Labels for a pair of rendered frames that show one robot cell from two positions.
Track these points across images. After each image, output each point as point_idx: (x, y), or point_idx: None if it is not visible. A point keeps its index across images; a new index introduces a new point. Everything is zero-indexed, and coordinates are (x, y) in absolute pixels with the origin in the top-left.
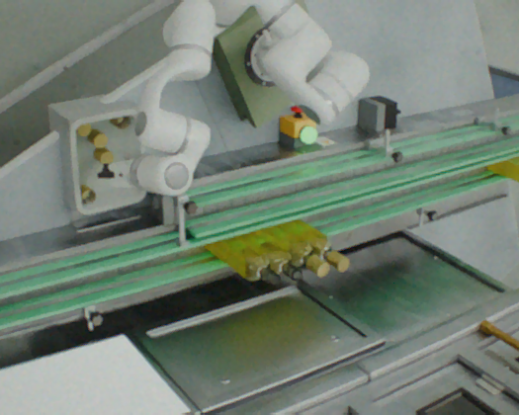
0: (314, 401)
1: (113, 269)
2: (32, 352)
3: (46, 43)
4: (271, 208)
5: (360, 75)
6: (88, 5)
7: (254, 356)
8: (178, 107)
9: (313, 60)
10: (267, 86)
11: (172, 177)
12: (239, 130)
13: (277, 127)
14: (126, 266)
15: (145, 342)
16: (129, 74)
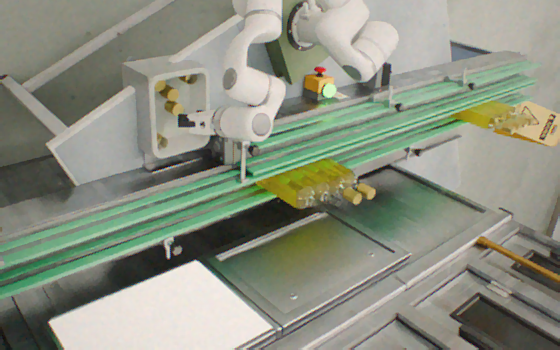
0: (370, 310)
1: None
2: (114, 281)
3: (97, 13)
4: (306, 149)
5: (393, 40)
6: None
7: (310, 272)
8: None
9: (357, 27)
10: (301, 50)
11: (258, 125)
12: None
13: (302, 84)
14: None
15: (217, 265)
16: (165, 42)
